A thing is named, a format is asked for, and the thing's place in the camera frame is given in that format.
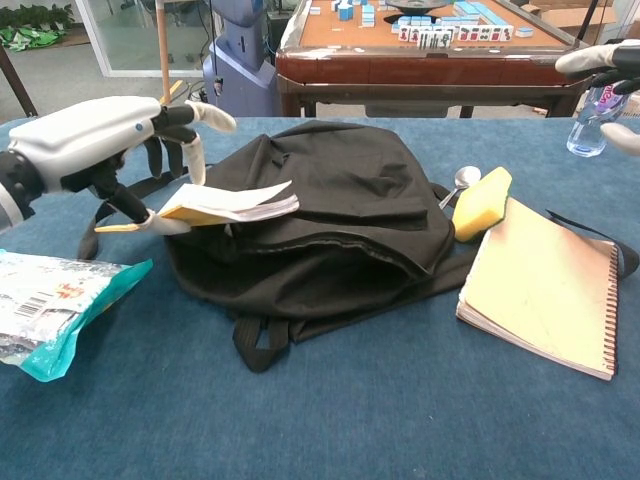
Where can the metal spoon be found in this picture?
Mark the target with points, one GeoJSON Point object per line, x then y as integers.
{"type": "Point", "coordinates": [467, 176]}

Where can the green potted plants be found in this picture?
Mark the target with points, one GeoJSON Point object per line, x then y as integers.
{"type": "Point", "coordinates": [35, 16]}

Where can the teal snack bag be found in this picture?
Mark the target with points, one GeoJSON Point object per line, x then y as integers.
{"type": "Point", "coordinates": [50, 310]}

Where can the clear plastic water bottle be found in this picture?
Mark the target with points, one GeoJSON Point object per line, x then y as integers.
{"type": "Point", "coordinates": [587, 130]}

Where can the glass partition frame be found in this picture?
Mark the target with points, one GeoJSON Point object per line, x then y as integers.
{"type": "Point", "coordinates": [95, 40]}

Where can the yellow spiral notebook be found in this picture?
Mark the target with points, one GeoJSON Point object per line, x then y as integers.
{"type": "Point", "coordinates": [540, 285]}

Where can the brown mahjong table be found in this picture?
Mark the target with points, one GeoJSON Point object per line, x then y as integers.
{"type": "Point", "coordinates": [425, 70]}

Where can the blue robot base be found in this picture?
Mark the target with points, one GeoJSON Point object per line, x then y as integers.
{"type": "Point", "coordinates": [235, 75]}

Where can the blue mahjong tile stack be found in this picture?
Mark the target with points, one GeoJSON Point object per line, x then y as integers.
{"type": "Point", "coordinates": [368, 15]}
{"type": "Point", "coordinates": [345, 11]}

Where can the wooden pole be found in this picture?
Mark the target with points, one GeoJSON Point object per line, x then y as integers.
{"type": "Point", "coordinates": [163, 50]}

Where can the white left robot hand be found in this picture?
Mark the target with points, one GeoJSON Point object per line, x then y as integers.
{"type": "Point", "coordinates": [85, 135]}

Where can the white face mahjong tile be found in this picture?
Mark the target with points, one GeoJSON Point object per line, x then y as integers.
{"type": "Point", "coordinates": [403, 35]}
{"type": "Point", "coordinates": [444, 39]}
{"type": "Point", "coordinates": [423, 39]}
{"type": "Point", "coordinates": [476, 35]}
{"type": "Point", "coordinates": [414, 35]}
{"type": "Point", "coordinates": [508, 34]}
{"type": "Point", "coordinates": [487, 35]}
{"type": "Point", "coordinates": [465, 35]}
{"type": "Point", "coordinates": [498, 35]}
{"type": "Point", "coordinates": [433, 39]}

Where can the black fabric backpack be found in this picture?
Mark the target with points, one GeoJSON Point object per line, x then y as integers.
{"type": "Point", "coordinates": [350, 175]}

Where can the small white booklet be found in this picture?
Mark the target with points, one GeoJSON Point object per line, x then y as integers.
{"type": "Point", "coordinates": [225, 210]}

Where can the green cloth pile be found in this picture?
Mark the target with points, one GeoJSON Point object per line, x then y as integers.
{"type": "Point", "coordinates": [30, 39]}

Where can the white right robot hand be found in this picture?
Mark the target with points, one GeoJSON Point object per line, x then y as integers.
{"type": "Point", "coordinates": [585, 60]}

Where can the yellow sponge with green pad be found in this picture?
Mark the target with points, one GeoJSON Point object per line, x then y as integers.
{"type": "Point", "coordinates": [482, 210]}

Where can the black stand leg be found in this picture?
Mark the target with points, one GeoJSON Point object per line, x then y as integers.
{"type": "Point", "coordinates": [17, 82]}

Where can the black round dish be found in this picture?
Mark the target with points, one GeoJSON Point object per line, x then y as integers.
{"type": "Point", "coordinates": [415, 5]}

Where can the lone blue mahjong tile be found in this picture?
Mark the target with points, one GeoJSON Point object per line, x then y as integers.
{"type": "Point", "coordinates": [524, 32]}

